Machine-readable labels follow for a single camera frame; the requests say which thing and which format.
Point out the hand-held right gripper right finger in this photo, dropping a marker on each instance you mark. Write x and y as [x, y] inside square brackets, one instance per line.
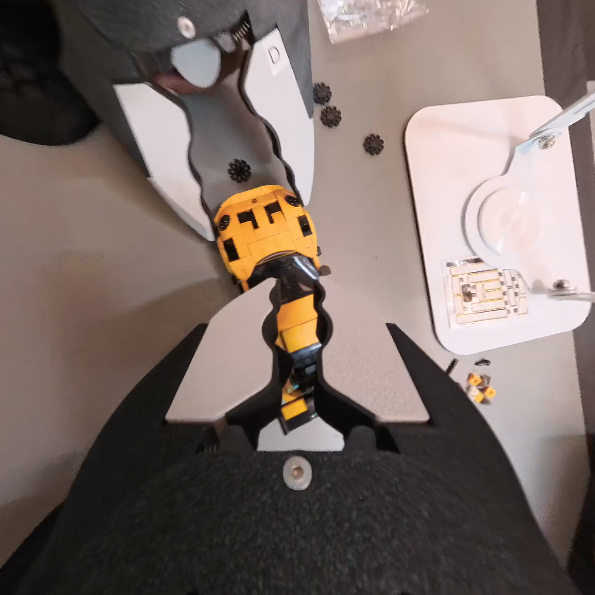
[372, 367]

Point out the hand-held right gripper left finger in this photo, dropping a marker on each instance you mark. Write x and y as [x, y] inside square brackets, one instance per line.
[223, 367]

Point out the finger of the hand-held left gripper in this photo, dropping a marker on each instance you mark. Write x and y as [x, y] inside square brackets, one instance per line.
[288, 107]
[158, 139]

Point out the yellow and black lego car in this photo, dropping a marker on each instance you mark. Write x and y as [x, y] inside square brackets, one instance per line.
[260, 232]

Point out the pile of small lego pieces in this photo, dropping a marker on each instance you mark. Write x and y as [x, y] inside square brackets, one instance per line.
[479, 388]

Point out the lego sticker sheet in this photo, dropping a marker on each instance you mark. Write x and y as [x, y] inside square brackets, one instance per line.
[483, 295]

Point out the person's left hand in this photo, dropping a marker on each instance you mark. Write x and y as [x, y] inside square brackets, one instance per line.
[174, 84]

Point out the clear crumpled plastic bag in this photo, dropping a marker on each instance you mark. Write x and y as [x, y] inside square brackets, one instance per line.
[367, 16]

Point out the white monitor stand base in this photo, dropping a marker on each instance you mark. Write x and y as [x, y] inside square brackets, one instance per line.
[441, 186]

